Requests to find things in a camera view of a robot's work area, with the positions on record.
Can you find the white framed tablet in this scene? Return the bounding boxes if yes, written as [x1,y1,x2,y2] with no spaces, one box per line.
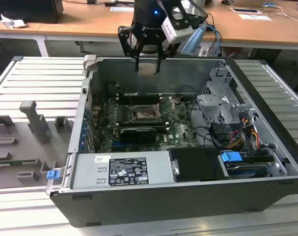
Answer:
[231,7,260,14]

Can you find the grey case handle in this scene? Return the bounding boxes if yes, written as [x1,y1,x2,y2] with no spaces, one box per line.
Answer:
[82,54,98,72]

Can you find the grey power supply unit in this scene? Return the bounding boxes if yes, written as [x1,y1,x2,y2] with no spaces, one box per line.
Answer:
[70,151,177,190]

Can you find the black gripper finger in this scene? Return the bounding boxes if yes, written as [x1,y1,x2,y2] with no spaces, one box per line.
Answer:
[118,25,149,72]
[155,41,180,74]

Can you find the black open PC case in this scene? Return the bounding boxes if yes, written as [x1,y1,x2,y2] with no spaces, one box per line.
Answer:
[49,56,298,228]

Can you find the white cable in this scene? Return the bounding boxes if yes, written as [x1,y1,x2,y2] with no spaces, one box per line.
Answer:
[274,6,298,22]

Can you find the square CPU chip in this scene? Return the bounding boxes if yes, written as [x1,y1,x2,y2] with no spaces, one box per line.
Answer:
[138,62,157,76]

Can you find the silver metal drive cage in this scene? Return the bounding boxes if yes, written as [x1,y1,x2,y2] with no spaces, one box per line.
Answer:
[196,67,253,128]

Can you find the pale blue teach pendant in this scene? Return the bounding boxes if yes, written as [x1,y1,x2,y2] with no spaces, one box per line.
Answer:
[179,24,208,56]

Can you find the black cable bundle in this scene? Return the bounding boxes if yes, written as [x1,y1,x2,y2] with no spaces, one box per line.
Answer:
[187,99,222,149]

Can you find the metal socket cover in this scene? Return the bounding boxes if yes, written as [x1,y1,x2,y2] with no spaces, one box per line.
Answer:
[158,97,177,116]

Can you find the black graphics card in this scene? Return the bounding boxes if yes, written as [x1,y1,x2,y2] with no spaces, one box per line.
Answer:
[119,126,156,145]

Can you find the white paper sheet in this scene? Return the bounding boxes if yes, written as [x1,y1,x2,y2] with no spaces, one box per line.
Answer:
[238,13,272,22]
[110,6,135,13]

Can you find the blue cable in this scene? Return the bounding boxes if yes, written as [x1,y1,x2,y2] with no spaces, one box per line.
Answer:
[205,23,223,57]

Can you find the orange and yellow wires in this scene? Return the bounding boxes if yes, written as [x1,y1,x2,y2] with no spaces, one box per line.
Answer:
[227,118,261,150]

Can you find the black box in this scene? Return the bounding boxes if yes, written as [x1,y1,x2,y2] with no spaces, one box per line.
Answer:
[0,0,64,24]

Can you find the grey parts rack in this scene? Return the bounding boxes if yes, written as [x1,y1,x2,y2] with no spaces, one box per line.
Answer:
[0,100,75,190]

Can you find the black RAM slot bank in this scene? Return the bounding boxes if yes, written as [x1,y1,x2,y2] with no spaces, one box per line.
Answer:
[117,92,162,105]
[119,119,170,129]

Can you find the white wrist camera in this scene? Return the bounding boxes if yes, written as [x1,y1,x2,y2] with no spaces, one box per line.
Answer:
[162,5,194,45]

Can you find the crumpled white paper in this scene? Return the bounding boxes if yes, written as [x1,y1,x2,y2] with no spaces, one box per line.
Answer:
[0,13,28,30]

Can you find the green RAM stick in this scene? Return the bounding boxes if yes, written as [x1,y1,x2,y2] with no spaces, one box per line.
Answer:
[0,159,37,167]

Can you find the wooden desk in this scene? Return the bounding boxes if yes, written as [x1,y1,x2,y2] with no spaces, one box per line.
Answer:
[0,0,64,58]
[37,0,298,58]

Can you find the hard disk in blue carrier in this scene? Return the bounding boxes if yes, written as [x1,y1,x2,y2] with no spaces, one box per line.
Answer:
[219,150,271,179]

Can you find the CPU socket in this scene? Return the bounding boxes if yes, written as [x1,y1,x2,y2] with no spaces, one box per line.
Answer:
[130,104,162,121]

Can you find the green motherboard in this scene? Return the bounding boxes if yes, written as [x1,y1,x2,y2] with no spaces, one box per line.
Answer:
[91,94,203,153]

